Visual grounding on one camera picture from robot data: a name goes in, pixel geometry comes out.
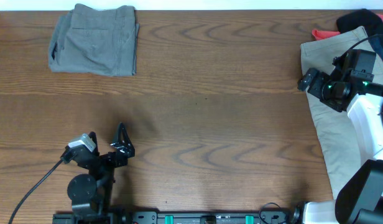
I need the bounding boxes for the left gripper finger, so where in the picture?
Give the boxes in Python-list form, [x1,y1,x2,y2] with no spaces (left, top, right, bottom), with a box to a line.
[88,131,99,154]
[110,123,135,158]

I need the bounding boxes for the grey shorts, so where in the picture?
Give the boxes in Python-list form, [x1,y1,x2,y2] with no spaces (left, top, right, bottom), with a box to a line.
[48,4,139,77]

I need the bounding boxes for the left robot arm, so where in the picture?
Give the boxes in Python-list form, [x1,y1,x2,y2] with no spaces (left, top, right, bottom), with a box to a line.
[60,123,135,223]

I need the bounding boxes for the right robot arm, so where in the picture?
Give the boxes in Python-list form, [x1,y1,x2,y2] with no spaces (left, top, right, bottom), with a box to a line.
[292,49,383,223]

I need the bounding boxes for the red garment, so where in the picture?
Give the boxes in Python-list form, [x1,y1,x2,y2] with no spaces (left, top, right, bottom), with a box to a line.
[311,14,383,40]

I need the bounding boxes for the beige khaki shorts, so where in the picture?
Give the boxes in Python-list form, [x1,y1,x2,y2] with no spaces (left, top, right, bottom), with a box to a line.
[300,26,367,198]

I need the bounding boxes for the navy blue garment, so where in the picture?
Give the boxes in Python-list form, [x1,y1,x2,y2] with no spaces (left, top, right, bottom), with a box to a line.
[369,34,383,62]

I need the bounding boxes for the black garment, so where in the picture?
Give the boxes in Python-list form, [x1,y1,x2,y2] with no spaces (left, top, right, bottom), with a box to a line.
[336,9,383,37]

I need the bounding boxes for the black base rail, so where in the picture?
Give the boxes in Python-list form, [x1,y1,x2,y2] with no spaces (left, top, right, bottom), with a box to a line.
[52,211,291,224]

